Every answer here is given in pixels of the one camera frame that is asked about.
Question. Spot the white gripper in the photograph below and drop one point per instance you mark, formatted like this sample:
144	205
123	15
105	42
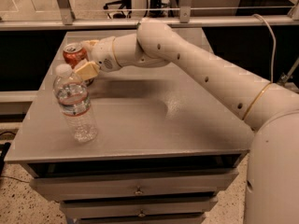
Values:
103	54

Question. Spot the red coke can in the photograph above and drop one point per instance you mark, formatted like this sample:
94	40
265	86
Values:
75	55

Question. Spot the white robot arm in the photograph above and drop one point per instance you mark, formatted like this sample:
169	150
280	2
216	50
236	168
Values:
272	111

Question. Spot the clear plastic water bottle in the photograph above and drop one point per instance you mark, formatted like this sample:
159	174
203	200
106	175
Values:
73	98

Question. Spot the grey drawer cabinet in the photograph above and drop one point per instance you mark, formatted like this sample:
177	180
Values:
158	130

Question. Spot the top drawer round knob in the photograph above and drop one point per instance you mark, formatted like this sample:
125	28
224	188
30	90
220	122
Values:
138	191

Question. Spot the drawer round knob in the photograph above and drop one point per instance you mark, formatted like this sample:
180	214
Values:
141	214
138	191

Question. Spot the metal window rail frame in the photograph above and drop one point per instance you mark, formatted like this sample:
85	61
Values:
30	15

